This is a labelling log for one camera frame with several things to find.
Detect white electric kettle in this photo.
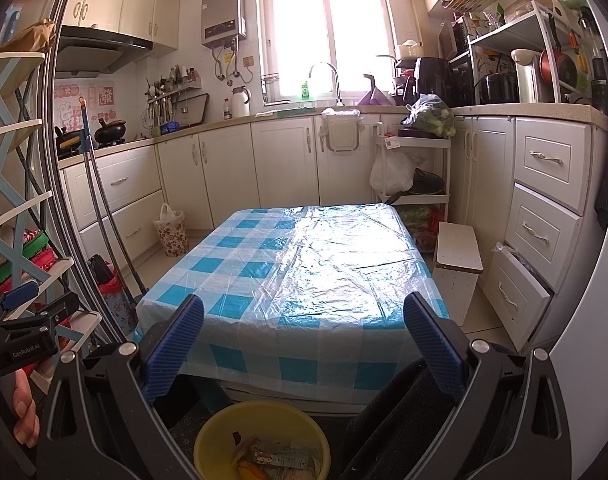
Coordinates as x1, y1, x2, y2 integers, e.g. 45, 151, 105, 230
510, 48, 548, 104

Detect wall utensil rack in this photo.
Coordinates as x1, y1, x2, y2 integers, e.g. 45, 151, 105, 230
142, 64, 205, 132

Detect black frying pan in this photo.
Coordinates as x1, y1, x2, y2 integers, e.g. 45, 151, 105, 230
53, 126, 88, 152

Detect yellow plastic bin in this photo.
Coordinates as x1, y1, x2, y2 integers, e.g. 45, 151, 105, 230
193, 400, 331, 480

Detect black air fryer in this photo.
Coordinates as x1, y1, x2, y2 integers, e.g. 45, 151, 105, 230
413, 56, 453, 102

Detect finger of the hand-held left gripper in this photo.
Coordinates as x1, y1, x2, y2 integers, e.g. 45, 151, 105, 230
0, 291, 80, 333
0, 281, 39, 318

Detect person's left hand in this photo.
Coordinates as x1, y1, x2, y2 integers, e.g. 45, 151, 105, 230
10, 367, 41, 444

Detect white countertop shelf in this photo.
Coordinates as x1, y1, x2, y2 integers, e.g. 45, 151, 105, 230
468, 0, 608, 107

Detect dark tray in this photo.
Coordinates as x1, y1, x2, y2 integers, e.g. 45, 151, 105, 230
176, 92, 210, 129

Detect black wok with lid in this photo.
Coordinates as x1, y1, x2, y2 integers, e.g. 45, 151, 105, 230
385, 167, 445, 207

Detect purple bag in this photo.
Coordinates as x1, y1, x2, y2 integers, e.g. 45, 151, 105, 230
355, 73, 398, 108

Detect blue handled mop pole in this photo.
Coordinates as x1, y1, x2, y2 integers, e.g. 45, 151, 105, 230
78, 96, 134, 306

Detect white stool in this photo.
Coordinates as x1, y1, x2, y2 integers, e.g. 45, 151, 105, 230
431, 220, 485, 327

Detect white wall cabinets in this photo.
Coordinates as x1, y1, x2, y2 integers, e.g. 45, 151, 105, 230
60, 0, 181, 52

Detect brown paper bag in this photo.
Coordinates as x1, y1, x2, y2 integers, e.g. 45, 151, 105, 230
0, 18, 58, 54

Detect bag of green vegetables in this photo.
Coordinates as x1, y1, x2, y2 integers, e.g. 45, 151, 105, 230
402, 93, 458, 139

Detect grey water heater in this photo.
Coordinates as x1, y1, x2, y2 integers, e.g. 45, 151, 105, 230
201, 0, 247, 48

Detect white base cabinets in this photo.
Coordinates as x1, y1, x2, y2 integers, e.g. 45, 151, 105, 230
60, 111, 385, 262

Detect white thermos jug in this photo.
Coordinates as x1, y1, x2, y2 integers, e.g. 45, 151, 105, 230
231, 86, 252, 118

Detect bin with red liner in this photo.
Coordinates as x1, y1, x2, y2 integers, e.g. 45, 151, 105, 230
97, 274, 139, 334

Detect white drawer cabinet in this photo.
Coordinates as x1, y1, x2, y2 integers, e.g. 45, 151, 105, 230
453, 104, 608, 354

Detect red and green bag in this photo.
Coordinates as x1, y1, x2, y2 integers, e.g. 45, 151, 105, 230
400, 204, 443, 254

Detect grey sliding door frame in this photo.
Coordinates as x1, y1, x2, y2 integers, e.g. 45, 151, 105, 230
38, 0, 135, 347

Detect black round pot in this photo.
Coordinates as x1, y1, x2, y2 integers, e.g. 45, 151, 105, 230
93, 118, 130, 144

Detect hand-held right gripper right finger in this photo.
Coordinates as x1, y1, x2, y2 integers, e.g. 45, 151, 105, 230
403, 291, 572, 480

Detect floral bag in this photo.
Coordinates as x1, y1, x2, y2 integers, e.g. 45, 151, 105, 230
152, 203, 191, 259

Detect pink patterned wall sticker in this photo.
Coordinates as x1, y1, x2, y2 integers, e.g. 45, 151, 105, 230
53, 81, 118, 134

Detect white hanging waste bin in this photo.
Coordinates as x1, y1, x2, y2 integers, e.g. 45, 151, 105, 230
319, 107, 363, 154

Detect white rack cart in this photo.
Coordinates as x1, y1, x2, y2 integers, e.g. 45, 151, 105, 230
373, 126, 453, 212

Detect window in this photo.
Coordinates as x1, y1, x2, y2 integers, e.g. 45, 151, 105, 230
256, 0, 401, 107

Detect blue checked tablecloth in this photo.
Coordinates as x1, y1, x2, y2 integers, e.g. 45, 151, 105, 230
134, 203, 451, 407

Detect black range hood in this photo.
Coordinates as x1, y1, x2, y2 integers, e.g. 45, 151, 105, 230
56, 25, 153, 75

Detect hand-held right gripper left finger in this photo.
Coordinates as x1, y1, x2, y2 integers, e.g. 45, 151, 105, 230
36, 294, 205, 480

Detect metal broom pole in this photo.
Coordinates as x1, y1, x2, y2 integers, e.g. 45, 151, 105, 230
91, 140, 150, 297

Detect blue and white shelf rack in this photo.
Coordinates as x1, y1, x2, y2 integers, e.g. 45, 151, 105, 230
0, 49, 103, 362

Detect chrome faucet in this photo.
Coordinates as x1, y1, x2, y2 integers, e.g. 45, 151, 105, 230
308, 62, 345, 107

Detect dark patterned floor mat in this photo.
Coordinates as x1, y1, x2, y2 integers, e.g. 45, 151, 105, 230
168, 399, 221, 452

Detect red frying pan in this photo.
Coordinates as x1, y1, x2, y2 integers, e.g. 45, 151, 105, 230
539, 41, 581, 89

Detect white plastic bag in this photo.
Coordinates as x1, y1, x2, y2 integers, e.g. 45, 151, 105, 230
368, 151, 418, 197

